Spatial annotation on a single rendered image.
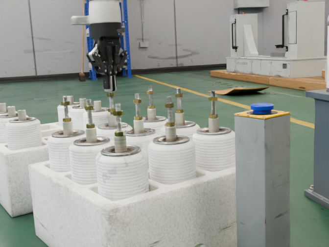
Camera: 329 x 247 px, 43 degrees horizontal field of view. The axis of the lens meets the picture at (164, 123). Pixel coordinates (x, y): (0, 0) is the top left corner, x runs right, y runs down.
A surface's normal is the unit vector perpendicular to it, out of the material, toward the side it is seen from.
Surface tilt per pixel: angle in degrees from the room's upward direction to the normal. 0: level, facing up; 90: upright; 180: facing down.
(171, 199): 90
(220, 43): 90
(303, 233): 0
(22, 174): 90
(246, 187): 90
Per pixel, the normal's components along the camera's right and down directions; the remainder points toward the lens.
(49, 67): 0.25, 0.16
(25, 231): -0.05, -0.98
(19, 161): 0.55, 0.12
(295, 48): -0.97, 0.09
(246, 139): -0.80, 0.14
